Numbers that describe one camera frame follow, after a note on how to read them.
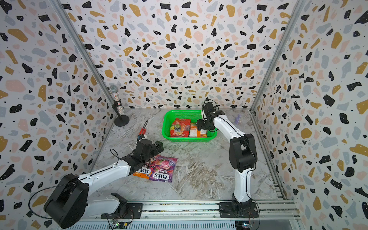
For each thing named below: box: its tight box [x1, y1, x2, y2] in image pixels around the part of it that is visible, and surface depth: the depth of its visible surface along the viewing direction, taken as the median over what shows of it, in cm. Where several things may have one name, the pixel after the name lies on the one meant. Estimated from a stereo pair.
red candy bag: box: [169, 117, 192, 138], surface depth 105 cm
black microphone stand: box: [111, 99, 130, 127], surface depth 112 cm
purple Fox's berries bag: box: [149, 154, 178, 183], surface depth 87 cm
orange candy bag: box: [189, 122, 208, 138], surface depth 102 cm
